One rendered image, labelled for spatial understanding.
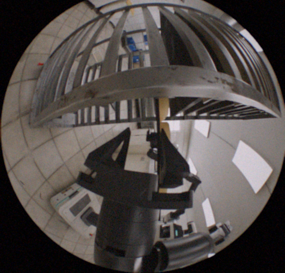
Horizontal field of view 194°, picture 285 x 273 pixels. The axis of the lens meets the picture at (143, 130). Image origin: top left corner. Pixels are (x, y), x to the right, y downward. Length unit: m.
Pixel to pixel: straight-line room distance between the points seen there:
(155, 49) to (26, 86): 1.00
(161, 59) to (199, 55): 0.08
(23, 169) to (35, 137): 0.32
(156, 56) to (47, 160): 1.04
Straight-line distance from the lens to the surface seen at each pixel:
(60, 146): 1.06
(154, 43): 0.19
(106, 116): 0.64
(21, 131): 0.95
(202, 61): 0.18
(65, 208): 0.94
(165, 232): 0.88
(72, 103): 0.15
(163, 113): 0.15
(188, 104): 0.24
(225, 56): 0.26
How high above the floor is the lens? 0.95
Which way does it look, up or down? 9 degrees down
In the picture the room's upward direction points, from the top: 88 degrees clockwise
